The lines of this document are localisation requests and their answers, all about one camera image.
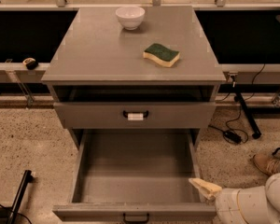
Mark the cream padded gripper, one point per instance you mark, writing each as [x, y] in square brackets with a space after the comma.
[228, 204]

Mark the grey drawer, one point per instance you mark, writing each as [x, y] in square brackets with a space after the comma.
[116, 115]
[135, 177]

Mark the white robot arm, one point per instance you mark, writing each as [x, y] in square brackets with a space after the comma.
[258, 205]

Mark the grey drawer cabinet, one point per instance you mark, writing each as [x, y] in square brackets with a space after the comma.
[99, 61]

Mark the tan work boot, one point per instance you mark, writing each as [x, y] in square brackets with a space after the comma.
[267, 164]

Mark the black stand leg right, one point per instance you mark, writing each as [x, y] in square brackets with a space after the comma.
[256, 131]

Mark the black stand leg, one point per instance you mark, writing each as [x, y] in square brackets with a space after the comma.
[26, 179]
[256, 131]

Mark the green yellow sponge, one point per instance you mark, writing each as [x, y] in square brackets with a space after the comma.
[161, 55]

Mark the black stand leg left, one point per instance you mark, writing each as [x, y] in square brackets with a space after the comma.
[26, 179]

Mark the white ceramic bowl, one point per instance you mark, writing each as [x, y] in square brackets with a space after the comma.
[130, 17]

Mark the small black yellow device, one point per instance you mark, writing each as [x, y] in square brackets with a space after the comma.
[30, 63]

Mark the black power adapter with cable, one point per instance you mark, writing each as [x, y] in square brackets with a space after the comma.
[232, 135]

